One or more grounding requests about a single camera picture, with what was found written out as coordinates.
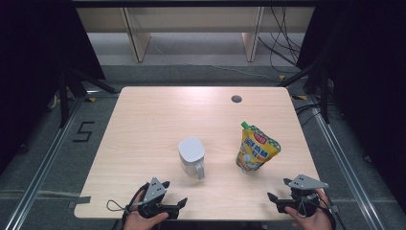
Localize person's right hand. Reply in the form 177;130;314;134
283;187;333;230

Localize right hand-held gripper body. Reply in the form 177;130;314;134
276;173;329;219

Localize grey tape strip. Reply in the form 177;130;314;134
37;190;92;209

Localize black wrist strap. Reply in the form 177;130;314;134
319;191;340;230
120;181;150;226

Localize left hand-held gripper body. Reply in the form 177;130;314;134
137;176;180;220

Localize yellow seasoning pouch green cap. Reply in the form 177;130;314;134
235;121;282;174

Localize thin white floor cable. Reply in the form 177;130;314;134
149;41;280;81

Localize grey cord loop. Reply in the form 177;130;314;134
105;198;132;213

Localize aluminium floor rail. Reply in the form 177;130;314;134
306;95;381;230
3;95;84;230

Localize black tripod stand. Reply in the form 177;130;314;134
56;66;120;129
277;58;333;125

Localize black curtain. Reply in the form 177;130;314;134
0;0;107;175
296;0;406;214

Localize person's left hand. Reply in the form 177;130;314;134
123;190;169;230

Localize light wooden shelf unit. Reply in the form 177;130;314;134
75;6;316;63

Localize bundle of black cables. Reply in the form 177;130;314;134
258;6;304;75

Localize translucent jug with white lid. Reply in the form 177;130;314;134
177;137;207;181

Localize black floor cables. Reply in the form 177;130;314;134
294;103;322;127

